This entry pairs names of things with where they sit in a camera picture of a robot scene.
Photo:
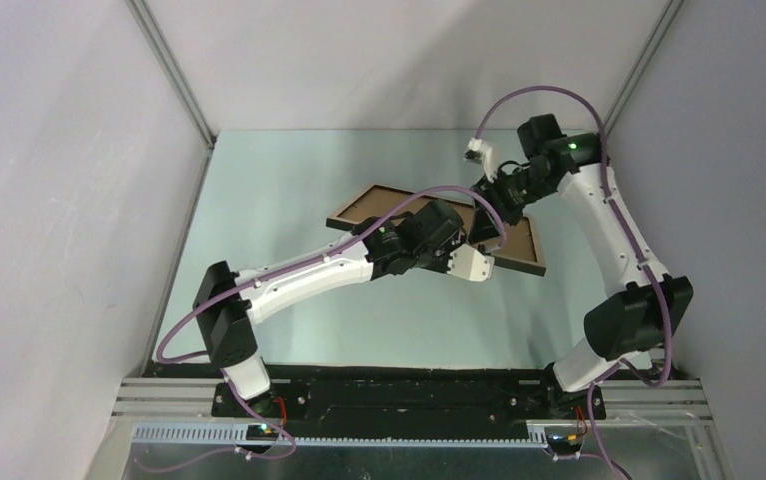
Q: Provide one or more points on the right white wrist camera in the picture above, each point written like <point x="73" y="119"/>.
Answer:
<point x="479" y="151"/>

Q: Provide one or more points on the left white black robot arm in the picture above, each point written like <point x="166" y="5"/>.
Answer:
<point x="229" y="306"/>

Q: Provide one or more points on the brown cardboard backing board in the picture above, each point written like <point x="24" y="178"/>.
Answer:
<point x="383" y="206"/>

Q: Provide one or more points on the right aluminium corner post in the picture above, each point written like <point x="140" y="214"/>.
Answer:
<point x="642" y="62"/>

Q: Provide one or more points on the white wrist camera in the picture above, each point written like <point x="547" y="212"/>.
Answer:
<point x="470" y="264"/>
<point x="479" y="151"/>

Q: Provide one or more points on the wooden picture frame with glass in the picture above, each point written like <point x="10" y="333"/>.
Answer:
<point x="383" y="205"/>

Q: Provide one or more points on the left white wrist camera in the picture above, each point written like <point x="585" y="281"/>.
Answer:
<point x="470" y="264"/>

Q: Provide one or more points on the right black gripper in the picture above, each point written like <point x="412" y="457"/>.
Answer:
<point x="493" y="193"/>

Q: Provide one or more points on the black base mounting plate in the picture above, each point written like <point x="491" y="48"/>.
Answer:
<point x="414" y="409"/>

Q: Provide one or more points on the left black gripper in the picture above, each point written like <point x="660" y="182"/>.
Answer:
<point x="451" y="243"/>

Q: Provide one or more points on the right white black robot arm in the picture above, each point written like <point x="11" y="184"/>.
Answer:
<point x="644" y="302"/>

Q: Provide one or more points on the grey slotted cable duct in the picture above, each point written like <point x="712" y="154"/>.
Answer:
<point x="252" y="434"/>

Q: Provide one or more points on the aluminium corner post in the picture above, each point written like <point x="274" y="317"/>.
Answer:
<point x="157" y="41"/>
<point x="642" y="62"/>

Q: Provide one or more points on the aluminium front rail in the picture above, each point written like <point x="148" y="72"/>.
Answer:
<point x="624" y="401"/>

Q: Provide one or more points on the left aluminium corner post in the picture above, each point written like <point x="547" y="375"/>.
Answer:
<point x="157" y="41"/>

